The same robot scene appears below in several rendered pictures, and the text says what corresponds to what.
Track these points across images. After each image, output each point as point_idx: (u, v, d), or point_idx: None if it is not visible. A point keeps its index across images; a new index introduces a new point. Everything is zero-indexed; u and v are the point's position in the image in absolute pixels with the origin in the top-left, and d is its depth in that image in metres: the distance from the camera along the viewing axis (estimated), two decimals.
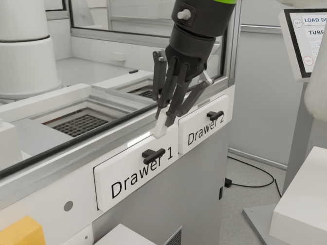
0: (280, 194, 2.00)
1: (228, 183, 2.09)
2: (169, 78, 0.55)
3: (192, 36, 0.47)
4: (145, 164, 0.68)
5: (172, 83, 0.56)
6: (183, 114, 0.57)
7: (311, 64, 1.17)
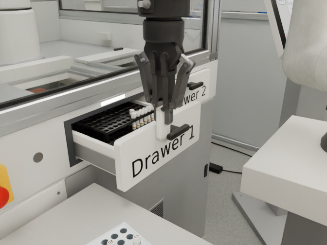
0: None
1: (219, 169, 2.10)
2: (154, 74, 0.57)
3: (159, 22, 0.50)
4: (169, 139, 0.61)
5: (159, 78, 0.58)
6: (177, 106, 0.57)
7: None
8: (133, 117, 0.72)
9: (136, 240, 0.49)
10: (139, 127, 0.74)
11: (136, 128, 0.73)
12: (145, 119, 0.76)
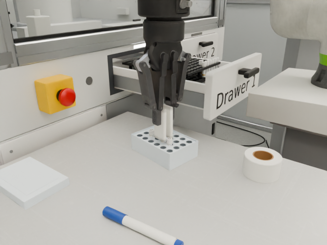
0: None
1: None
2: (163, 76, 0.56)
3: (182, 21, 0.52)
4: (246, 77, 0.70)
5: (160, 80, 0.57)
6: (179, 97, 0.62)
7: None
8: (204, 65, 0.80)
9: None
10: None
11: (205, 76, 0.82)
12: (211, 70, 0.84)
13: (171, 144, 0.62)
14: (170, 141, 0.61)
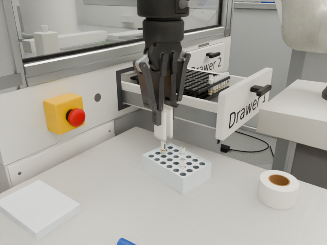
0: None
1: (227, 148, 2.25)
2: (162, 76, 0.56)
3: (182, 21, 0.52)
4: (259, 95, 0.69)
5: (160, 80, 0.57)
6: (179, 97, 0.62)
7: None
8: (214, 81, 0.79)
9: (182, 150, 0.65)
10: (217, 91, 0.82)
11: (215, 91, 0.80)
12: (221, 85, 0.83)
13: (184, 166, 0.60)
14: (183, 164, 0.60)
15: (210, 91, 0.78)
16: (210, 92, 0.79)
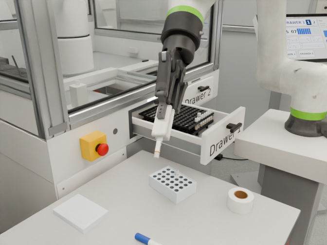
0: None
1: (220, 157, 2.53)
2: None
3: (164, 43, 0.70)
4: (231, 132, 0.96)
5: None
6: (157, 92, 0.60)
7: None
8: (201, 118, 1.07)
9: (176, 172, 0.92)
10: (204, 124, 1.09)
11: (202, 125, 1.08)
12: (207, 119, 1.11)
13: (161, 140, 0.60)
14: (161, 137, 0.60)
15: (198, 125, 1.06)
16: (198, 126, 1.06)
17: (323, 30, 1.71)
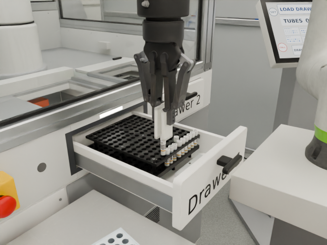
0: None
1: None
2: (173, 73, 0.58)
3: None
4: (225, 173, 0.58)
5: (168, 79, 0.58)
6: (148, 96, 0.62)
7: (285, 50, 1.23)
8: (178, 146, 0.69)
9: (160, 137, 0.63)
10: (184, 154, 0.71)
11: (180, 155, 0.70)
12: (189, 146, 0.73)
13: (165, 153, 0.65)
14: None
15: (174, 157, 0.68)
16: (174, 158, 0.68)
17: None
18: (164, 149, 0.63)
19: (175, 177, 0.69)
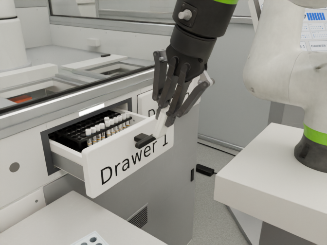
0: None
1: (210, 172, 2.12)
2: (169, 78, 0.55)
3: (193, 36, 0.47)
4: (137, 148, 0.64)
5: (173, 83, 0.56)
6: (183, 114, 0.57)
7: None
8: (107, 126, 0.74)
9: (85, 131, 0.70)
10: (114, 134, 0.77)
11: (110, 135, 0.76)
12: (119, 127, 0.78)
13: (91, 132, 0.71)
14: (90, 130, 0.71)
15: (102, 136, 0.74)
16: (102, 137, 0.74)
17: None
18: (90, 142, 0.71)
19: None
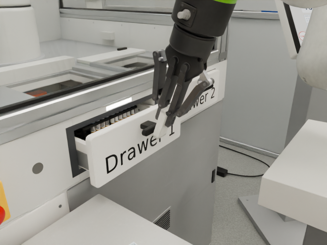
0: None
1: (224, 173, 2.04)
2: (169, 78, 0.55)
3: (192, 36, 0.47)
4: (144, 135, 0.61)
5: (172, 83, 0.56)
6: (183, 114, 0.57)
7: None
8: None
9: None
10: None
11: None
12: (124, 115, 0.75)
13: None
14: None
15: (106, 124, 0.71)
16: (107, 126, 0.71)
17: None
18: (94, 131, 0.68)
19: None
